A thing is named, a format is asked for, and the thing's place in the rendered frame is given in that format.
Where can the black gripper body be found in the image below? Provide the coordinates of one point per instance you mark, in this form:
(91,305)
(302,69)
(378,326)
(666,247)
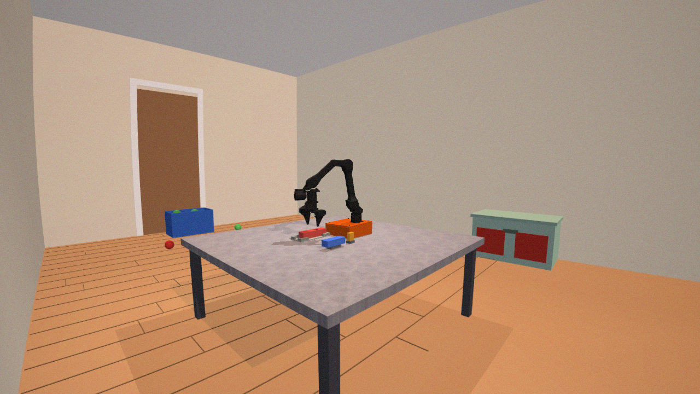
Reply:
(315,210)

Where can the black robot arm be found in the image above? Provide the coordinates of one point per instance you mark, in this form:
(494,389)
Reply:
(351,203)

